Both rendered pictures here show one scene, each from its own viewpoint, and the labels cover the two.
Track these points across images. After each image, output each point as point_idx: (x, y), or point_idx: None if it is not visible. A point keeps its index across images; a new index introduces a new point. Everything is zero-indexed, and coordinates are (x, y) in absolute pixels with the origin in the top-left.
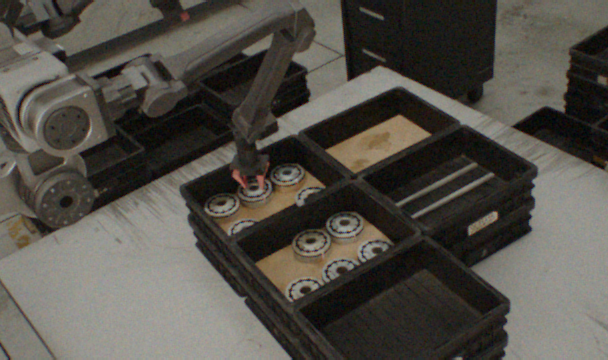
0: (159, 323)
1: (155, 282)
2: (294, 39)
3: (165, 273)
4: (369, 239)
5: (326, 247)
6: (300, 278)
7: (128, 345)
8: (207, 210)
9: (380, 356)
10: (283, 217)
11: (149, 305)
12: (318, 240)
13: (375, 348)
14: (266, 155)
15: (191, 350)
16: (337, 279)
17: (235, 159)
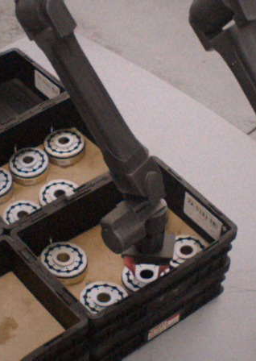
0: (229, 204)
1: (252, 246)
2: (46, 29)
3: (245, 257)
4: None
5: (43, 187)
6: (69, 153)
7: (249, 184)
8: (201, 242)
9: (4, 111)
10: (89, 180)
11: (247, 221)
12: (51, 192)
13: (7, 116)
14: (124, 253)
15: (188, 178)
16: (30, 114)
17: (170, 247)
